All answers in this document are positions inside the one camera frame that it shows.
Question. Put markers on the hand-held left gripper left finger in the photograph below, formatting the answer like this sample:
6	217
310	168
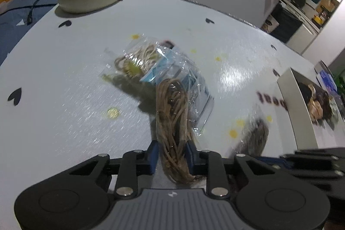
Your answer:
153	157

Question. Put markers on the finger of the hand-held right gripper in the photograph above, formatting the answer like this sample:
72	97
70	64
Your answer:
310	166

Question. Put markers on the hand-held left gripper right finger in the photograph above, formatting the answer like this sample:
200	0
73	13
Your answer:
192	157

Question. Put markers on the white box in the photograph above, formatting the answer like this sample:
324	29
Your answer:
299	111

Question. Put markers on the peach scrunchie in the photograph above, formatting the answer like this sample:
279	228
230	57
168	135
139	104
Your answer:
316	110
312	88

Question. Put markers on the floral scrunchie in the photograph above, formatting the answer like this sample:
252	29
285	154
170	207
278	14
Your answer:
335	108

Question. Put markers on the black scrunchie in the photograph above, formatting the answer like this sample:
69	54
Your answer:
326	104

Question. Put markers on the green plant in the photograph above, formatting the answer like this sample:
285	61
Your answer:
340	85

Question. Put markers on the blue tissue pack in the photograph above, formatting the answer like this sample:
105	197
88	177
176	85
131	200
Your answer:
327	80

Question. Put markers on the printed tote bag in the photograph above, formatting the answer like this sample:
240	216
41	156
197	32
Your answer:
269	26

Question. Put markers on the blue pillow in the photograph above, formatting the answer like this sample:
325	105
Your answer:
16	19

